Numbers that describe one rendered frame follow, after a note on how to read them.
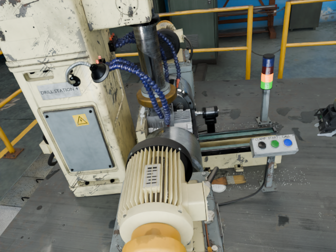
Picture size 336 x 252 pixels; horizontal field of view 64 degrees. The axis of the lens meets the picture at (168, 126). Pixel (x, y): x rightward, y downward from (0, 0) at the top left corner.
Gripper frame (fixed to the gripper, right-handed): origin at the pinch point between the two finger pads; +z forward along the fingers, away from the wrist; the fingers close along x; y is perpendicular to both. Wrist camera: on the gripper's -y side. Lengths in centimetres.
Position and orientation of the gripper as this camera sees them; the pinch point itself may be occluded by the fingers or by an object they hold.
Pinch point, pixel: (327, 132)
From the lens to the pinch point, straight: 113.2
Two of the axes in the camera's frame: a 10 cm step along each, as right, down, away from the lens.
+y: -9.9, 1.1, 0.8
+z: 1.2, 4.0, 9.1
